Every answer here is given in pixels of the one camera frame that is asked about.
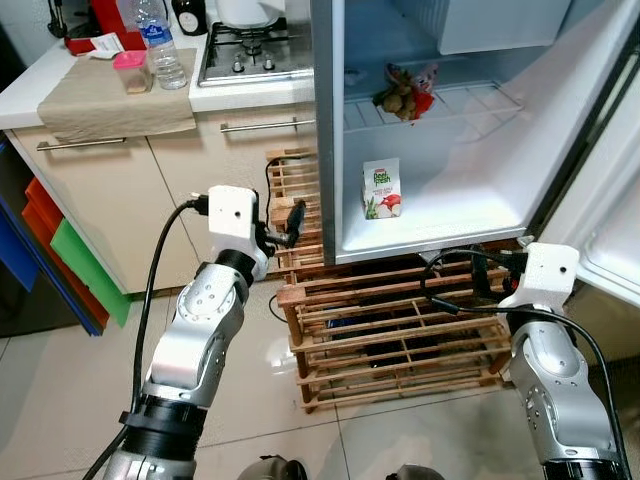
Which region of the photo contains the white green juice carton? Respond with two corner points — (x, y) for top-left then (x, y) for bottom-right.
(361, 157), (404, 222)

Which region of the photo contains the small grey fridge white inside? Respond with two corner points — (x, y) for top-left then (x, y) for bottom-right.
(309, 0), (640, 267)

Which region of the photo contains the white fridge freezer compartment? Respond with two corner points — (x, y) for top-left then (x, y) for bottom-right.
(434, 0), (577, 57)

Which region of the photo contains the wooden slat crate rack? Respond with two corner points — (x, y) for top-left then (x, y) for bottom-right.
(264, 148), (528, 414)

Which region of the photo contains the beige cabinet white countertop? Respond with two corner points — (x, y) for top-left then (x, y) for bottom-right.
(0, 28), (323, 298)

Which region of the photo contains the brown produce bag red label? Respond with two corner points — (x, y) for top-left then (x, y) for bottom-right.
(374, 62), (440, 124)

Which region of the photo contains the steel gas hob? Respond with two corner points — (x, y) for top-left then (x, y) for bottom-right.
(197, 17), (314, 90)

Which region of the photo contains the green cutting board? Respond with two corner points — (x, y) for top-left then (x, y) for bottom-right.
(49, 217), (132, 327)

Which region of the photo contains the beige cloth runner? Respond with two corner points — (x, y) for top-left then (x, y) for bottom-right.
(37, 62), (200, 144)

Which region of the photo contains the robot right leg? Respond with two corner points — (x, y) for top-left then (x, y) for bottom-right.
(384, 462), (442, 480)

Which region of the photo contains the white cooking pot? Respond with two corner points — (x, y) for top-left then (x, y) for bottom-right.
(214, 0), (287, 30)

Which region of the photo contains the clear plastic water bottle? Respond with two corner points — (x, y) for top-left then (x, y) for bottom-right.
(134, 0), (190, 92)

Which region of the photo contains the pink lid clear jar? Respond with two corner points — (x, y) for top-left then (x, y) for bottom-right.
(112, 50), (152, 95)

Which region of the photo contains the red cutting board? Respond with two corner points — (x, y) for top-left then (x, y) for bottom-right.
(21, 177), (107, 323)

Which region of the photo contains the dark round bottle white label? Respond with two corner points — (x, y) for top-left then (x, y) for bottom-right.
(171, 0), (209, 37)

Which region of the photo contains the white paper packet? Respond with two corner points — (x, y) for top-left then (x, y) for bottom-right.
(88, 33), (127, 57)

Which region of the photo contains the red black coffee machine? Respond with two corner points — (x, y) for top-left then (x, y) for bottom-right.
(47, 0), (147, 57)

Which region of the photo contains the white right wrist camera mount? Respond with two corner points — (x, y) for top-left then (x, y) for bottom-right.
(497, 243), (582, 310)

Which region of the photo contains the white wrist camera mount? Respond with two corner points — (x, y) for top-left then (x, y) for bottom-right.
(497, 243), (582, 310)
(206, 185), (272, 282)

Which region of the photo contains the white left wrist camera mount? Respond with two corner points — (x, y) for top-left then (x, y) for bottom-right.
(206, 185), (272, 282)

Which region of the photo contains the steel cabinet bar handle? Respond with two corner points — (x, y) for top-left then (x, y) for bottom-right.
(37, 136), (128, 152)
(219, 117), (317, 134)

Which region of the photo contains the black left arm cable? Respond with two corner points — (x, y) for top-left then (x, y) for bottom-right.
(80, 195), (212, 480)

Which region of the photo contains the white wire fridge shelf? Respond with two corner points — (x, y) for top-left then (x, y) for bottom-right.
(344, 84), (527, 132)

